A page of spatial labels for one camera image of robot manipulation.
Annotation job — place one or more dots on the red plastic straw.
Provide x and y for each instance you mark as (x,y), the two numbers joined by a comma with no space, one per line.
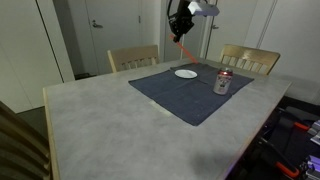
(188,53)

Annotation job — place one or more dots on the red and silver soda can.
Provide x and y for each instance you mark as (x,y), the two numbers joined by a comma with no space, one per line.
(222,83)

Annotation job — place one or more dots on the small white plate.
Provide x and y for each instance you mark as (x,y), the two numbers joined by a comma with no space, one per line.
(186,73)

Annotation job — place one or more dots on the black and orange bar clamp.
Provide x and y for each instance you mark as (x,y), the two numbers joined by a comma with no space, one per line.
(301,126)
(286,169)

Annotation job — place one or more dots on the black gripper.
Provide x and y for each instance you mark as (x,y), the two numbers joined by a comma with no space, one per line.
(183,18)

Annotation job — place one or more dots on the dark blue cloth mat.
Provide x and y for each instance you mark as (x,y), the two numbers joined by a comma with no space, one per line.
(173,96)

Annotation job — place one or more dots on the light wooden slat-back chair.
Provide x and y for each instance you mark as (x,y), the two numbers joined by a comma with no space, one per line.
(250,52)
(20,146)
(133,52)

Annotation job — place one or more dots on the aluminium profile rail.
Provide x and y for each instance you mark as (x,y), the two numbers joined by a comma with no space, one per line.
(313,165)
(316,133)

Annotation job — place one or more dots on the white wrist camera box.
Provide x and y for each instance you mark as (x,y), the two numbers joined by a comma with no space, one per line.
(205,9)

